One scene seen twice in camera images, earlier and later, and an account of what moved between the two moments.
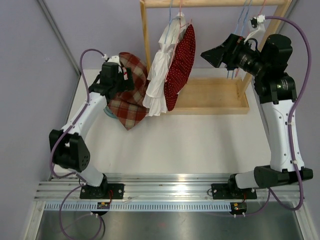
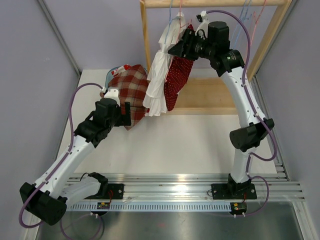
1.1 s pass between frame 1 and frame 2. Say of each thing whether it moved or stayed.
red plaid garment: moved
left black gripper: moved
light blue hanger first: stayed
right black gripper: moved
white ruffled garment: stayed
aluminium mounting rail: stayed
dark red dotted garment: stayed
